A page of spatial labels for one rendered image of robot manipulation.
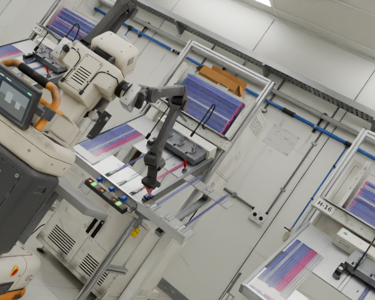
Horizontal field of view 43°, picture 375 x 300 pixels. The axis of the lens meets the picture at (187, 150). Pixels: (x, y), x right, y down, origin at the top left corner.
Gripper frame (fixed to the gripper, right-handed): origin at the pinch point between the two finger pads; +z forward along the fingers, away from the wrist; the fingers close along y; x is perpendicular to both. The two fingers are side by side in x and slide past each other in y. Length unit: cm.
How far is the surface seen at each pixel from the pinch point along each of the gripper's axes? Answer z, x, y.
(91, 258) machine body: 63, 21, 24
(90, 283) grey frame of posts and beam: 42, 45, -2
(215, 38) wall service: 15, -236, 131
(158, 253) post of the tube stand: 24.7, 12.4, -22.5
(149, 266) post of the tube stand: 31.0, 19.0, -22.5
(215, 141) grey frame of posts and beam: -3, -70, 5
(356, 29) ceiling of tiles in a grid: -40, -265, 3
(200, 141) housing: -1, -63, 13
